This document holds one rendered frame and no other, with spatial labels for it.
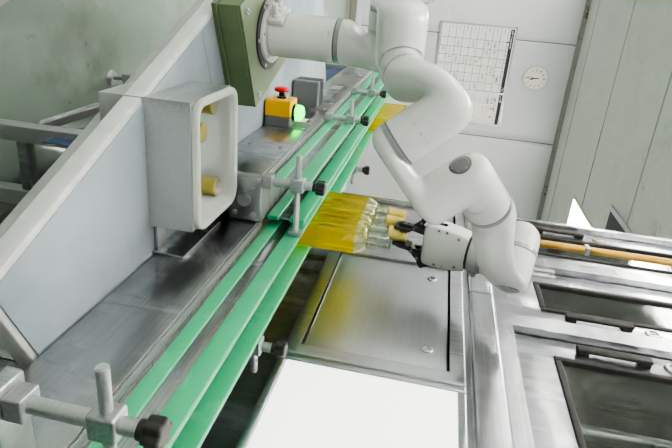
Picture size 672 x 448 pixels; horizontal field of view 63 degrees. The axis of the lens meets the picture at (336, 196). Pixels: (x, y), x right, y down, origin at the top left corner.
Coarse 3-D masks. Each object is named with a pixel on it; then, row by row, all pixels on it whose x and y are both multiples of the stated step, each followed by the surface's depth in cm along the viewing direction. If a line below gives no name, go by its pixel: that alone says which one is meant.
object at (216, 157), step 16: (208, 96) 88; (224, 96) 93; (192, 112) 85; (224, 112) 100; (192, 128) 86; (208, 128) 101; (224, 128) 101; (192, 144) 87; (208, 144) 102; (224, 144) 102; (192, 160) 88; (208, 160) 104; (224, 160) 103; (208, 176) 105; (224, 176) 104; (224, 192) 105; (208, 208) 98; (224, 208) 101; (208, 224) 94
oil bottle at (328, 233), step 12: (312, 228) 119; (324, 228) 118; (336, 228) 118; (348, 228) 118; (360, 228) 119; (300, 240) 120; (312, 240) 120; (324, 240) 119; (336, 240) 119; (348, 240) 118; (360, 240) 118; (348, 252) 119
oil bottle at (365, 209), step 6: (324, 204) 130; (330, 204) 130; (336, 204) 131; (342, 204) 131; (348, 204) 131; (354, 204) 132; (360, 204) 132; (342, 210) 129; (348, 210) 128; (354, 210) 128; (360, 210) 128; (366, 210) 129; (372, 210) 130; (372, 216) 128; (372, 222) 129
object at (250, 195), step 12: (240, 180) 108; (252, 180) 107; (240, 192) 108; (252, 192) 108; (264, 192) 109; (240, 204) 109; (252, 204) 109; (264, 204) 111; (240, 216) 110; (252, 216) 109; (264, 216) 112
